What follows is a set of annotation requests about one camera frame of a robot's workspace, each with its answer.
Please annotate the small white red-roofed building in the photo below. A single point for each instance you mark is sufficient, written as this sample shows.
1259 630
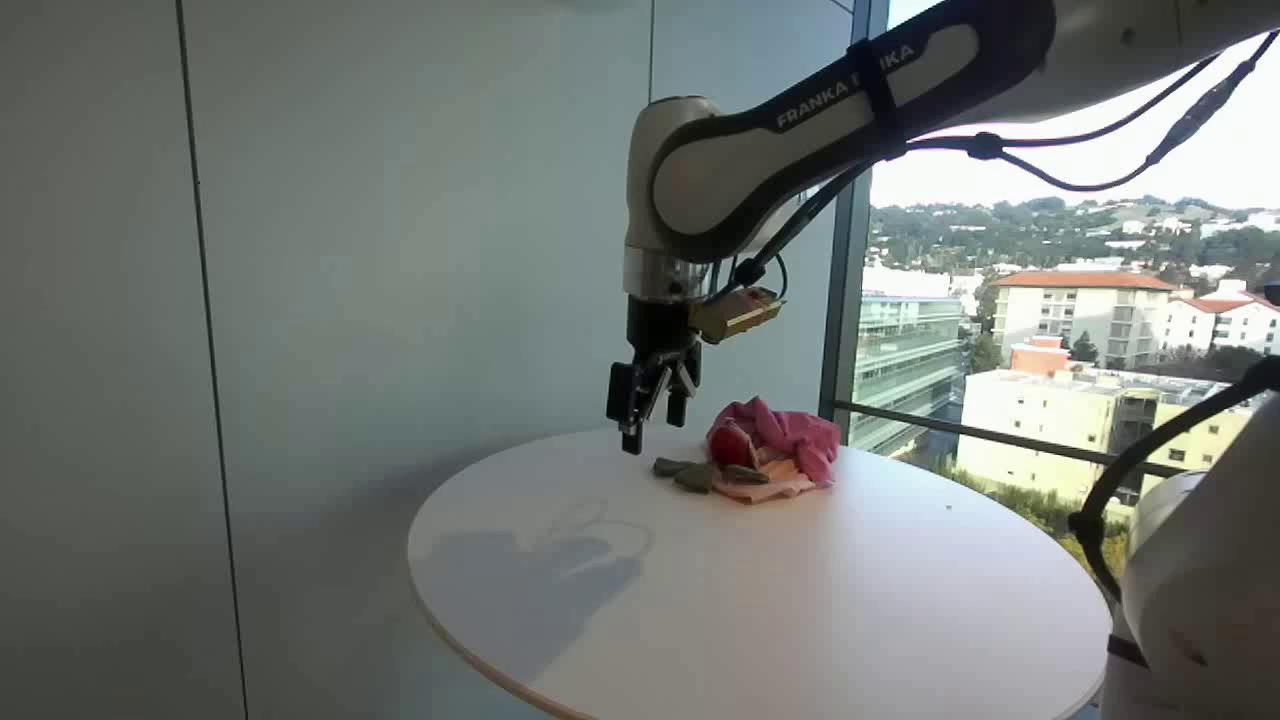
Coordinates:
1233 321

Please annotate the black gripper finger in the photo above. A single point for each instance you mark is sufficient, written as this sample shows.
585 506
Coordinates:
680 386
629 405

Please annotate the green plush leaf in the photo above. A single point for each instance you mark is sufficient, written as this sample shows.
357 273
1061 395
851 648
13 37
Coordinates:
685 475

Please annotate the glass office building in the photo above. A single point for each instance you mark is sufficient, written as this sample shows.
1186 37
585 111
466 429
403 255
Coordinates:
906 363

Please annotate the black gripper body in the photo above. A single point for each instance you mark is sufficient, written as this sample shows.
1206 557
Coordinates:
661 325

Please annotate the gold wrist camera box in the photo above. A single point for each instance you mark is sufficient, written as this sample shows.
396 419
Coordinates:
739 314

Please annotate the grey window frame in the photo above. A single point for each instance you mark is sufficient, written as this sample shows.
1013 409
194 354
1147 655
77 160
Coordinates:
851 295

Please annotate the dark window railing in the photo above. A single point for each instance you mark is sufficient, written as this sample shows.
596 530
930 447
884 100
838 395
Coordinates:
963 429

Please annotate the large white red-roofed building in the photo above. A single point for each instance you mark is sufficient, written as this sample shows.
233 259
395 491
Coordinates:
1067 314

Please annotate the pink cloth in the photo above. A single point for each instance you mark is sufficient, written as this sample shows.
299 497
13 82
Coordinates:
785 439

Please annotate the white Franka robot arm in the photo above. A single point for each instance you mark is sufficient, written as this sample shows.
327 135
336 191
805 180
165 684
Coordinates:
746 160

